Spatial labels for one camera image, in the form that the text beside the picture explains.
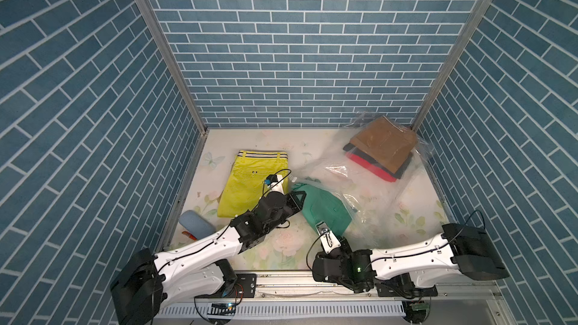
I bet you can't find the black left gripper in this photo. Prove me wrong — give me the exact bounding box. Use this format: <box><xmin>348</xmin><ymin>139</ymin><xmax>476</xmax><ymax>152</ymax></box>
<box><xmin>262</xmin><ymin>191</ymin><xmax>308</xmax><ymax>235</ymax></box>

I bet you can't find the dark green garment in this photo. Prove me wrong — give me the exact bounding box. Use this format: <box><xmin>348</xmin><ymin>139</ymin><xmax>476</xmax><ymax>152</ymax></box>
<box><xmin>292</xmin><ymin>182</ymin><xmax>352</xmax><ymax>236</ymax></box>

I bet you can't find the neon yellow garment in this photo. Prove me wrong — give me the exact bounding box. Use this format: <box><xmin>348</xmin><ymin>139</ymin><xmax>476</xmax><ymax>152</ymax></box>
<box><xmin>217</xmin><ymin>150</ymin><xmax>289</xmax><ymax>218</ymax></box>

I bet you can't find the clear plastic vacuum bag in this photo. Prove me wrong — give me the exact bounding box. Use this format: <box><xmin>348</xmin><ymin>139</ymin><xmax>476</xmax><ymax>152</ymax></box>
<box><xmin>291</xmin><ymin>116</ymin><xmax>447</xmax><ymax>249</ymax></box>

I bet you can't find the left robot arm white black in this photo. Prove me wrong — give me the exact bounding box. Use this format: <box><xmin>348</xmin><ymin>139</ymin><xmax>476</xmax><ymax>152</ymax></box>
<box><xmin>110</xmin><ymin>191</ymin><xmax>306</xmax><ymax>324</ymax></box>

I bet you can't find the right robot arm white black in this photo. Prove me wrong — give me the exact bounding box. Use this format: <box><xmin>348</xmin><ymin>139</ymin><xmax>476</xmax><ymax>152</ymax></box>
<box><xmin>309</xmin><ymin>223</ymin><xmax>510</xmax><ymax>299</ymax></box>

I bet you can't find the black folded garment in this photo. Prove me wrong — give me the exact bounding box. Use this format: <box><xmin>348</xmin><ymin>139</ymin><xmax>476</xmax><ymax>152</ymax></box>
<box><xmin>343</xmin><ymin>143</ymin><xmax>413</xmax><ymax>180</ymax></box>

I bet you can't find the red folded garment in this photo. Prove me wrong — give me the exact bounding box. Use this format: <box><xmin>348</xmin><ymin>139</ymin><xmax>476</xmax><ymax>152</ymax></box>
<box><xmin>346</xmin><ymin>153</ymin><xmax>397</xmax><ymax>183</ymax></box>

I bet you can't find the grey blue small object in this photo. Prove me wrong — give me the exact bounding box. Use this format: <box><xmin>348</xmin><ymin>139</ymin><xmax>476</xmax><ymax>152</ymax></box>
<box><xmin>179</xmin><ymin>210</ymin><xmax>216</xmax><ymax>240</ymax></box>

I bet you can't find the brown folded garment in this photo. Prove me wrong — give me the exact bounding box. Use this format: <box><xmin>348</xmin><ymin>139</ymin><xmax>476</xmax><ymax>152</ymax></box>
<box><xmin>347</xmin><ymin>117</ymin><xmax>418</xmax><ymax>172</ymax></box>

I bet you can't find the red capped small pen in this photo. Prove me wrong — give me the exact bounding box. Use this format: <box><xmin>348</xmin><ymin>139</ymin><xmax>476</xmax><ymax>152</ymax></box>
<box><xmin>182</xmin><ymin>231</ymin><xmax>197</xmax><ymax>242</ymax></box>

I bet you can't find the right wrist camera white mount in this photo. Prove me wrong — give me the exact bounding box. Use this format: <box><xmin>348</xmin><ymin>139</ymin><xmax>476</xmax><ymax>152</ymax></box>
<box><xmin>306</xmin><ymin>221</ymin><xmax>341</xmax><ymax>272</ymax></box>

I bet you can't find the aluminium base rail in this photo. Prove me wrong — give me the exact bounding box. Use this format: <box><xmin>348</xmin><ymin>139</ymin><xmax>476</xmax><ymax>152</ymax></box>
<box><xmin>147</xmin><ymin>271</ymin><xmax>514</xmax><ymax>324</ymax></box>

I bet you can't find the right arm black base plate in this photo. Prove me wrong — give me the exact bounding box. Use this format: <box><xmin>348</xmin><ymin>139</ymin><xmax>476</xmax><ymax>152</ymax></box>
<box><xmin>374</xmin><ymin>273</ymin><xmax>438</xmax><ymax>300</ymax></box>

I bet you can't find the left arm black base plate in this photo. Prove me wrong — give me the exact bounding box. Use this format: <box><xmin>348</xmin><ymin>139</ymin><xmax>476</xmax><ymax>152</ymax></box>
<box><xmin>210</xmin><ymin>273</ymin><xmax>257</xmax><ymax>299</ymax></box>

